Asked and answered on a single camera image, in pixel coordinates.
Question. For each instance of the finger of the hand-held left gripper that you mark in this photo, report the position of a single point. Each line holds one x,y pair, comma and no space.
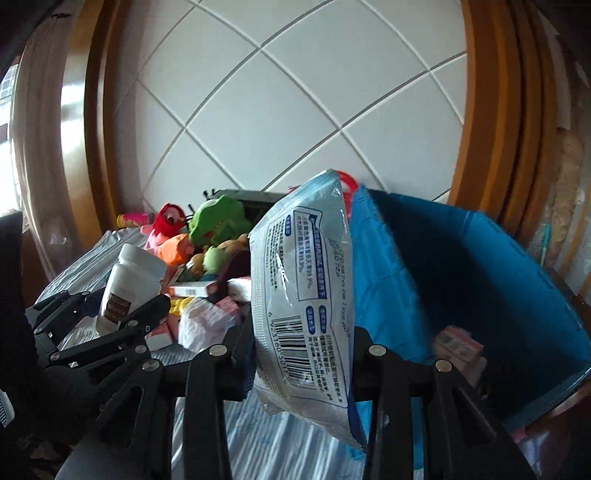
134,323
64,309

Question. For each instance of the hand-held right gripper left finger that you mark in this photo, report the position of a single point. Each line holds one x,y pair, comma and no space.
240,341

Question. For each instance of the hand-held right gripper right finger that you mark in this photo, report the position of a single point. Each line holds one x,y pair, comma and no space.
378,369

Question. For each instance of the white plastic bottle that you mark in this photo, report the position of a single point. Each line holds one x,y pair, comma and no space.
129,277

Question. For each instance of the white blue wet wipe packet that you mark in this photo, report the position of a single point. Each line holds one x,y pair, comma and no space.
295,277

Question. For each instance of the blue plastic storage bin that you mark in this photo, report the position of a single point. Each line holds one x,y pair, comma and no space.
415,277

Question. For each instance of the pink small box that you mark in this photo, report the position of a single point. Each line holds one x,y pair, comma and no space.
161,334

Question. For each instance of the white plastic tissue pack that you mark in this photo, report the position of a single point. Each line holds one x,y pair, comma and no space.
207,323

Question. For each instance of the small yellow toy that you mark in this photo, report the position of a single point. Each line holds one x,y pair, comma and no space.
180,307

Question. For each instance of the silver striped plastic bags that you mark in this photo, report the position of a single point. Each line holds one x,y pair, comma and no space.
92,258

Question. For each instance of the white red small box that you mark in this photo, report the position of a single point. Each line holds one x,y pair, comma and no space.
194,290

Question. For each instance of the dark purple plush toy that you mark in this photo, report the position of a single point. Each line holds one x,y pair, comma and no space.
235,267

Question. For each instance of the pink barcode tissue packet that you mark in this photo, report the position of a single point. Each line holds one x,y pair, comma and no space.
457,346

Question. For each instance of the small green plush toy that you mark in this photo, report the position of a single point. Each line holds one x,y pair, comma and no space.
214,261

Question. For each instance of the orange toy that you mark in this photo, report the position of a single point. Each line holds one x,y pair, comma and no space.
175,249

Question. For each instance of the brown plush bear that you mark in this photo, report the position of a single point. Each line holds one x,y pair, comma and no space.
231,243

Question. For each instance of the pink can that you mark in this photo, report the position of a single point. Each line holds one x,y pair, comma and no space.
131,220

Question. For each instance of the red plush toy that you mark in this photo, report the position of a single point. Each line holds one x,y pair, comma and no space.
167,221

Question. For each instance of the striped plastic sheet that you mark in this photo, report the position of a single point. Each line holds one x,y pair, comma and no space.
277,443

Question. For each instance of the black box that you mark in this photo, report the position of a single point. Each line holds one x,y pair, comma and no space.
258,196

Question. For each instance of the red plastic basket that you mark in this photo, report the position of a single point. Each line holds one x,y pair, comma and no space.
348,184

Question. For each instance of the rolled floral mat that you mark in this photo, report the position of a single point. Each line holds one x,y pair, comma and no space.
568,184

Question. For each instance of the wooden panel frame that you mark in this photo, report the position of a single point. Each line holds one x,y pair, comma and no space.
99,138

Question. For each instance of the wooden door frame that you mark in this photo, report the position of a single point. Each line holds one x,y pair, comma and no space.
498,115

